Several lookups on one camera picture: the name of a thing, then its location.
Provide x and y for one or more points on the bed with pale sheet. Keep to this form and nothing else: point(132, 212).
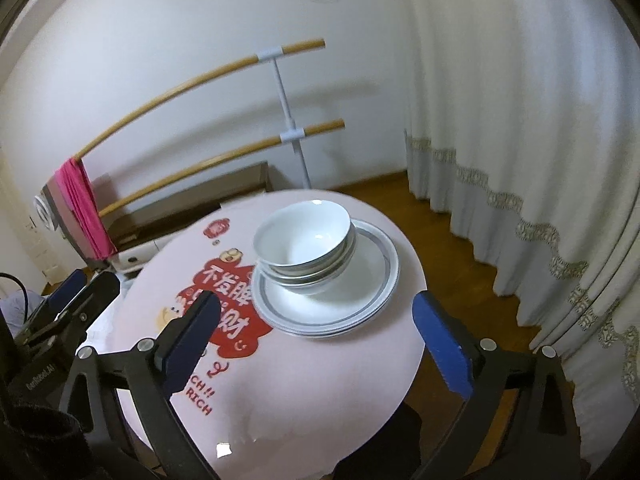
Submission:
point(11, 310)

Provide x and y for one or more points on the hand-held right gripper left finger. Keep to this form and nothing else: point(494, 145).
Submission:
point(187, 345)

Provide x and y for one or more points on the pink towel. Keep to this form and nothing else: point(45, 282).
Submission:
point(85, 205)

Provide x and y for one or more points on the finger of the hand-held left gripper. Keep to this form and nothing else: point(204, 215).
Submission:
point(67, 287)
point(102, 290)

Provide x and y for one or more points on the cream curtain with lace trim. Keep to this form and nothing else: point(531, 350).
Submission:
point(500, 85)

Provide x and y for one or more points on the long wooden barre rail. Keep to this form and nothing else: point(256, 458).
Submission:
point(305, 46)

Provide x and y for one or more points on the brown grey towel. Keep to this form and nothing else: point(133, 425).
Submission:
point(65, 220)

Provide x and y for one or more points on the dark wooden bench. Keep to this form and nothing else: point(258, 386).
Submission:
point(200, 190)

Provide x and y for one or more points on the cream door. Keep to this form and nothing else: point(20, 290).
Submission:
point(20, 240)

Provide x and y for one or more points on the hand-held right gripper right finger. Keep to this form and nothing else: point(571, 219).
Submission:
point(445, 345)

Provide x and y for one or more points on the short wooden barre rail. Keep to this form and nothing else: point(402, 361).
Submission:
point(325, 127)

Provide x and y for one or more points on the white round fan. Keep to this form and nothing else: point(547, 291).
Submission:
point(41, 212)

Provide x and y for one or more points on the round pink printed table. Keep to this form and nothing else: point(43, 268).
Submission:
point(310, 385)

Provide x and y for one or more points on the white plate with grey band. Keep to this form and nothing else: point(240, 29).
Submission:
point(320, 336)
point(360, 285)
point(320, 331)

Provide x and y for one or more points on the white barre stand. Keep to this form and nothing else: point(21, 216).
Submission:
point(281, 90)

